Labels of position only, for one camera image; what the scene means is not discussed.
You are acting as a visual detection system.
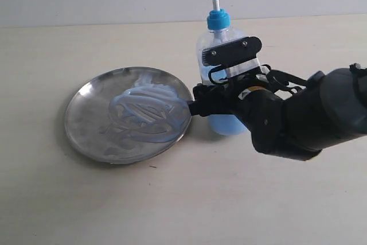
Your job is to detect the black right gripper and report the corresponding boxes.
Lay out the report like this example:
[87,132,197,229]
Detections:
[188,70,284,142]

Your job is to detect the blue liquid soap pump bottle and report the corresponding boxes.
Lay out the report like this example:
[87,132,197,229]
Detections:
[196,0,262,136]

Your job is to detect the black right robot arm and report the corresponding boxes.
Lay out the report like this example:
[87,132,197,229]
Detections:
[188,63,366,161]

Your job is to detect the smeared light blue paste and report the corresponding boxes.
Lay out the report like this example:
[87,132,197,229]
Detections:
[99,73,191,159]

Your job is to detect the round stainless steel plate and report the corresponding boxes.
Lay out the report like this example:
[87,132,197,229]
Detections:
[64,67,192,165]

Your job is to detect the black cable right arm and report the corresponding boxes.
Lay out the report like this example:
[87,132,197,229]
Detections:
[265,64,309,95]

